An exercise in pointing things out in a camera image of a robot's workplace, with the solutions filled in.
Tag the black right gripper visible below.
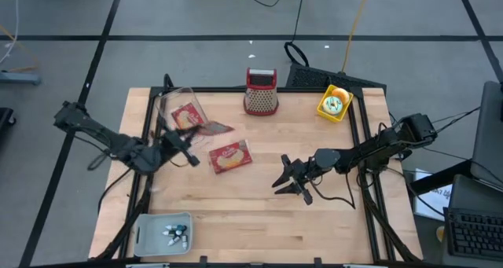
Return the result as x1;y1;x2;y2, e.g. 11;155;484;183
271;154;318;206

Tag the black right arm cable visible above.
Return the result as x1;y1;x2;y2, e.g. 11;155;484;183
310;169;357;211

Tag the grey floor base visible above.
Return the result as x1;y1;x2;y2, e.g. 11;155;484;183
0;71;42;86

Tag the black desk bar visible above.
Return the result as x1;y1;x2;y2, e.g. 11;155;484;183
408;160;472;196

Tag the yellow floor cable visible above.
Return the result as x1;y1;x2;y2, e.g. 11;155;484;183
0;24;39;73

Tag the yellow hanging cable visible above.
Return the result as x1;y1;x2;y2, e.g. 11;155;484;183
340;0;373;73

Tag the black keyboard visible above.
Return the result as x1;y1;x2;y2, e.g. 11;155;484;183
442;207;503;262

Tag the black looped floor cable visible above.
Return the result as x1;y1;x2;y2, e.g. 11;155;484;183
283;0;311;68

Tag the grey plastic bin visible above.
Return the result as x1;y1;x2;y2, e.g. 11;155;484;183
133;211;194;258

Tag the yellow plastic basket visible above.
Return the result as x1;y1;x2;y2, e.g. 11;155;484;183
316;83;354;124

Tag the clear plastic container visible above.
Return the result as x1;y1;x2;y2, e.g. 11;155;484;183
155;86;215;145

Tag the white floor cable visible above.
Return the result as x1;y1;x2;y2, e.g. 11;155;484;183
0;0;20;64

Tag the white paper sheet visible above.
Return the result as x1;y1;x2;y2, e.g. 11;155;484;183
413;167;453;222

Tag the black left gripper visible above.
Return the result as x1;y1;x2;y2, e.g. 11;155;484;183
159;125;201;168

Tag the dark grey laptop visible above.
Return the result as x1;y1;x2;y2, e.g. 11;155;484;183
470;80;503;193

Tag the black metal table frame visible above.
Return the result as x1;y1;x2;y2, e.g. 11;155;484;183
89;73;424;266

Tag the black perforated panel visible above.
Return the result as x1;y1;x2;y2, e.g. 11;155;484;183
285;62;388;92

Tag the yellow toy donut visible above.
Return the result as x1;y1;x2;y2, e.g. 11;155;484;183
331;87;351;105

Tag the black floor object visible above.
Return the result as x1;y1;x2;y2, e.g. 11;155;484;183
0;107;17;128

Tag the green iced toy donut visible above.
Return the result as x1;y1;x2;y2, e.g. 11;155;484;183
321;95;344;117

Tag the red steel box grater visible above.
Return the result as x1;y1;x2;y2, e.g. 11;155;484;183
242;67;280;117

